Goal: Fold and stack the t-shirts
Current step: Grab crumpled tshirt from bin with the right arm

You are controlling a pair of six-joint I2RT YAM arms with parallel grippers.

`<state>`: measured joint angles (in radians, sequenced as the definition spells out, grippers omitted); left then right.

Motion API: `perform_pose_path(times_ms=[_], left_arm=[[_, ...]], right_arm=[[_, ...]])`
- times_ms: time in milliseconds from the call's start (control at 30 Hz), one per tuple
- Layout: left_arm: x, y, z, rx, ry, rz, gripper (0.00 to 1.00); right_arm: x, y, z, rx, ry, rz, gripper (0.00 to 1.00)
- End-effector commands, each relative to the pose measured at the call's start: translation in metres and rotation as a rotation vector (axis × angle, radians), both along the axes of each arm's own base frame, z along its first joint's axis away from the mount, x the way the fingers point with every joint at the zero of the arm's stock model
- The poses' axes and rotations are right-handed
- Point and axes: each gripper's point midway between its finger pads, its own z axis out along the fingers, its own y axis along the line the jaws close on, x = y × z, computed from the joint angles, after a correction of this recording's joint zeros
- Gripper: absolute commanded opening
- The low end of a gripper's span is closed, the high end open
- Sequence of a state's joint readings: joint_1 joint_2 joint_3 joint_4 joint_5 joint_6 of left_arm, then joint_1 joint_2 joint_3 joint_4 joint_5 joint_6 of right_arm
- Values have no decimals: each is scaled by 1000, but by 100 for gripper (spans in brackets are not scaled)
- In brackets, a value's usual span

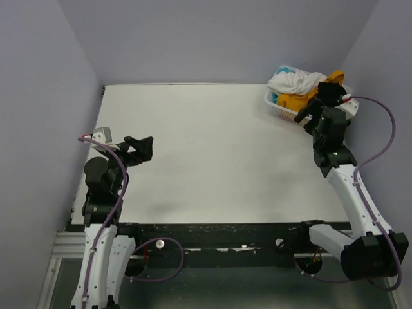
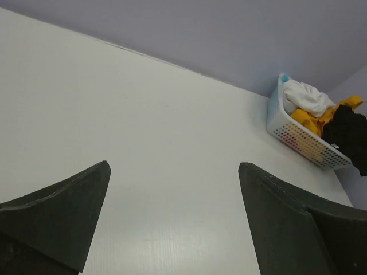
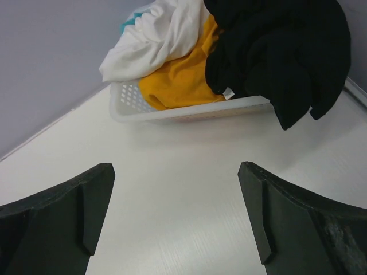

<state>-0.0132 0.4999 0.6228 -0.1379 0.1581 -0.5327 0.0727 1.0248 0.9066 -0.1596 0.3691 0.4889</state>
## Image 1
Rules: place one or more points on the teal t-shirt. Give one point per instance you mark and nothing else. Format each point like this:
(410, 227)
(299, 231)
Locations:
(274, 96)

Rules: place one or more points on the black t-shirt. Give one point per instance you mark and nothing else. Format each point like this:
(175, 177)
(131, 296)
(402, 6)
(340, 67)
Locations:
(330, 94)

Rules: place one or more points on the aluminium extrusion rail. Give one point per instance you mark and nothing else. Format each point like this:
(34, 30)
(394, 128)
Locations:
(68, 245)

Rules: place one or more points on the white t-shirt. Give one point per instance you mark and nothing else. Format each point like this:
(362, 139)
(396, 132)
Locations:
(287, 80)

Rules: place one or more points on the white plastic laundry basket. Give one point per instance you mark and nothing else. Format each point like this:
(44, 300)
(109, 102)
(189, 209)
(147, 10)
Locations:
(281, 112)

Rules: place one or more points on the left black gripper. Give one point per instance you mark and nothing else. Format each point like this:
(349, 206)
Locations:
(143, 146)

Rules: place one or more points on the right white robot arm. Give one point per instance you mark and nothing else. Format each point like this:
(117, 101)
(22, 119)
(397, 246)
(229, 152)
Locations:
(374, 250)

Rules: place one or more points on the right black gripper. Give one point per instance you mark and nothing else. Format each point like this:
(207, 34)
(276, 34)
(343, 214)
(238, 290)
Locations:
(317, 106)

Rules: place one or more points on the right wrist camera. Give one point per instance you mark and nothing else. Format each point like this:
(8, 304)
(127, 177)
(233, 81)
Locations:
(348, 105)

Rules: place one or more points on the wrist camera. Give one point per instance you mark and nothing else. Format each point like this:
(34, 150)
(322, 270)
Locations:
(348, 105)
(102, 135)

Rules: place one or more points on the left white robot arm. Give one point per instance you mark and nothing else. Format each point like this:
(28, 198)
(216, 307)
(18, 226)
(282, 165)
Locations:
(108, 244)

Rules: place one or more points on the yellow t-shirt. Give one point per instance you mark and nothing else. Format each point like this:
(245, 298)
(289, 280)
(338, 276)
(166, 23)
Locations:
(297, 102)

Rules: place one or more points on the black mounting base plate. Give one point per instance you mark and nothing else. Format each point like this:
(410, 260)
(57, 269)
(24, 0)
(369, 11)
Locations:
(218, 245)

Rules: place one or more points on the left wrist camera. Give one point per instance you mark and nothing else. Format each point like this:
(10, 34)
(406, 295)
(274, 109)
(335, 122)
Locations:
(102, 135)

